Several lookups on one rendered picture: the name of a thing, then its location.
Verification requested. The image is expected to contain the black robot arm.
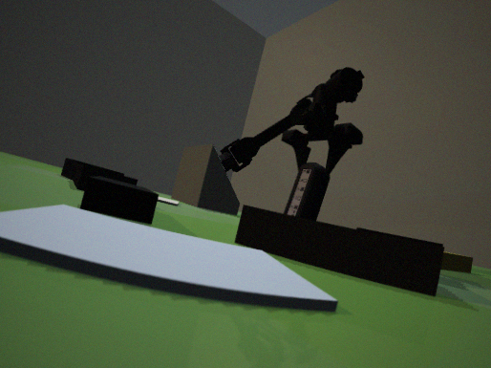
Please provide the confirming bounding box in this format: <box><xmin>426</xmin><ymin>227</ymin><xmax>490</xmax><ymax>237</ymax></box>
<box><xmin>219</xmin><ymin>67</ymin><xmax>364</xmax><ymax>172</ymax></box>

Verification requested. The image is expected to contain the light grey flat panel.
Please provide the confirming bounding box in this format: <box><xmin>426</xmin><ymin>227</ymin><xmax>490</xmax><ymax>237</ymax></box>
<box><xmin>0</xmin><ymin>205</ymin><xmax>338</xmax><ymax>312</ymax></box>

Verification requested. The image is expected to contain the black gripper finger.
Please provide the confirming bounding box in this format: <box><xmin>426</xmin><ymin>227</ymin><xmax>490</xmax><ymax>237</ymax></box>
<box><xmin>288</xmin><ymin>140</ymin><xmax>311</xmax><ymax>170</ymax></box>
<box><xmin>326</xmin><ymin>137</ymin><xmax>352</xmax><ymax>175</ymax></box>

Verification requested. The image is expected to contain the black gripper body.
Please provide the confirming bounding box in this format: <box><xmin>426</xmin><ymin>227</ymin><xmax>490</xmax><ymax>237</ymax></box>
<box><xmin>282</xmin><ymin>103</ymin><xmax>363</xmax><ymax>145</ymax></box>

